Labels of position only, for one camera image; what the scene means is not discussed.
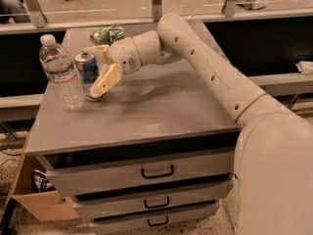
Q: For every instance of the grey drawer cabinet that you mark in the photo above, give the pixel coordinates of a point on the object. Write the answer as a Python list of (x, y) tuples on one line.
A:
[(158, 111)]

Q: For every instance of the middle grey drawer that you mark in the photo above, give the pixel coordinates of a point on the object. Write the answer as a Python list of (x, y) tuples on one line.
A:
[(153, 200)]

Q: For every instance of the seated person in background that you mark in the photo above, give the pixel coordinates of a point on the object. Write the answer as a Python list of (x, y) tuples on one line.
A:
[(13, 9)]

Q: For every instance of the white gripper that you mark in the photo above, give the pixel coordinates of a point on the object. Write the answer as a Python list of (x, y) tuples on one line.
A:
[(123, 55)]

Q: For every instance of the brown cardboard box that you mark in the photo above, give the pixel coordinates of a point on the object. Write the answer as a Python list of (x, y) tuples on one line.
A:
[(44, 206)]

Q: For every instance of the grey drawer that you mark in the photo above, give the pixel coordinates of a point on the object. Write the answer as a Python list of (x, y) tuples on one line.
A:
[(153, 200), (88, 179), (151, 219)]

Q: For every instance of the blue silver redbull can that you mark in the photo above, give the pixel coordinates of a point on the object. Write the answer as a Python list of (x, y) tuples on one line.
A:
[(88, 71)]

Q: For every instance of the checkered cloth in box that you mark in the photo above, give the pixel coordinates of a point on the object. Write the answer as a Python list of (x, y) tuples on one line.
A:
[(41, 182)]

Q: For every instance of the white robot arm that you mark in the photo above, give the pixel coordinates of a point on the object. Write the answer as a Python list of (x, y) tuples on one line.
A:
[(273, 164)]

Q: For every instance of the top grey drawer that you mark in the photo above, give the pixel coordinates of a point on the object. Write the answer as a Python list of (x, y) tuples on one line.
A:
[(88, 179)]

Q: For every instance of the crushed green soda can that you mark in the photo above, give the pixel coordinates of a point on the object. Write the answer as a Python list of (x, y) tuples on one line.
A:
[(107, 35)]

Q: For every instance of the clear plastic water bottle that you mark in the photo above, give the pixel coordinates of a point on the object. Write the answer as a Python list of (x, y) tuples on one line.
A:
[(61, 72)]

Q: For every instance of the bottom grey drawer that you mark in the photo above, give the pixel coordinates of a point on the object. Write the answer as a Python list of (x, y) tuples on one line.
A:
[(151, 219)]

